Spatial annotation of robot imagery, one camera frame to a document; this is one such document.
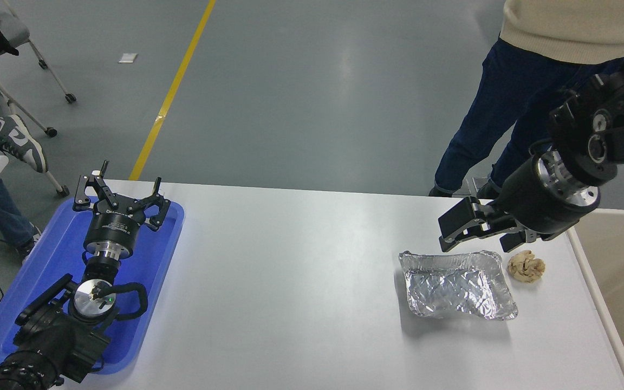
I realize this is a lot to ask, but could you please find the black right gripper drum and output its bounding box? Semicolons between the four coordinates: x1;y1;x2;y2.
492;156;599;237

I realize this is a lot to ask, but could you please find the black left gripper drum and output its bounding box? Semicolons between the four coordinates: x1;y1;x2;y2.
83;204;148;251

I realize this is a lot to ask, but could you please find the silver foil tray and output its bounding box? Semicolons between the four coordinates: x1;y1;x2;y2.
399;250;519;321

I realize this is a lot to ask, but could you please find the crumpled tan paper ball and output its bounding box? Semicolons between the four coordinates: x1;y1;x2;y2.
507;250;546;283

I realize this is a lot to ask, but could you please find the blue plastic tray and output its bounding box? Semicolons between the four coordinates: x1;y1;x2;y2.
0;196;185;375

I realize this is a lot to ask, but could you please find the seated person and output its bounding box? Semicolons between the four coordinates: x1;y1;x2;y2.
0;5;49;262

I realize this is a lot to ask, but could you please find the standing person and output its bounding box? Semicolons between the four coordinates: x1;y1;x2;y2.
428;0;624;200

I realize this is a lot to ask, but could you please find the grey wheeled chair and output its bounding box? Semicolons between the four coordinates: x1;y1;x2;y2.
0;0;77;198

